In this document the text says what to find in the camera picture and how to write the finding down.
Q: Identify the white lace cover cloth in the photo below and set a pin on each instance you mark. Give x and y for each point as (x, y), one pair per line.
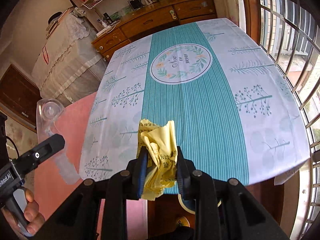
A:
(70, 62)

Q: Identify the blue tree print tablecloth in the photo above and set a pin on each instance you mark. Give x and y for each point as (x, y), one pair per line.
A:
(200, 105)

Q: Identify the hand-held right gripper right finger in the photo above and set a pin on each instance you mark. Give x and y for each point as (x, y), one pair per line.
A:
(181, 172)

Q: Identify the barred window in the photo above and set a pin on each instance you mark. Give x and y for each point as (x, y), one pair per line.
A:
(287, 30)

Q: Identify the yellow paper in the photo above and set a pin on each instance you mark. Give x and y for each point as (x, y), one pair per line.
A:
(157, 155)

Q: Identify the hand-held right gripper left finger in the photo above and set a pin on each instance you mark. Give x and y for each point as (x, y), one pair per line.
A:
(142, 170)

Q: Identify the black picture frame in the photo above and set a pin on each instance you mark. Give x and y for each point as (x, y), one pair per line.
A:
(135, 3)

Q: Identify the dark blue waste bin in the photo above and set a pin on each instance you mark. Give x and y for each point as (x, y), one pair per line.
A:
(185, 208)

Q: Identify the clear plastic packaging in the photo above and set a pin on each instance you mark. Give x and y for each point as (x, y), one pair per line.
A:
(50, 110)

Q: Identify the brown wooden door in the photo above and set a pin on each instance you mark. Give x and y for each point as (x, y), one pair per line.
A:
(17, 92)

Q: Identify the person's left hand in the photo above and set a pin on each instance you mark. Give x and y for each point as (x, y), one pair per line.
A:
(33, 215)

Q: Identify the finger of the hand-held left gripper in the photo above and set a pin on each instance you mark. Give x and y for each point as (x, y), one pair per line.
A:
(45, 147)

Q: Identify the white power strip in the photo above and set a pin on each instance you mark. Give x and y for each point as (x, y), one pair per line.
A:
(103, 32)

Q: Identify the wooden dresser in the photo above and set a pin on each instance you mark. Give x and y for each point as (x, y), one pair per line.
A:
(150, 22)

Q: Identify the stack of books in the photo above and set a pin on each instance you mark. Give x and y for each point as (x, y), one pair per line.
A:
(58, 22)

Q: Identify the white drawer lock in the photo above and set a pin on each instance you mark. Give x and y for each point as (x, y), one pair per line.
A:
(173, 15)

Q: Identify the person's left leg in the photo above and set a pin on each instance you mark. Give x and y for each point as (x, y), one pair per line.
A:
(183, 233)

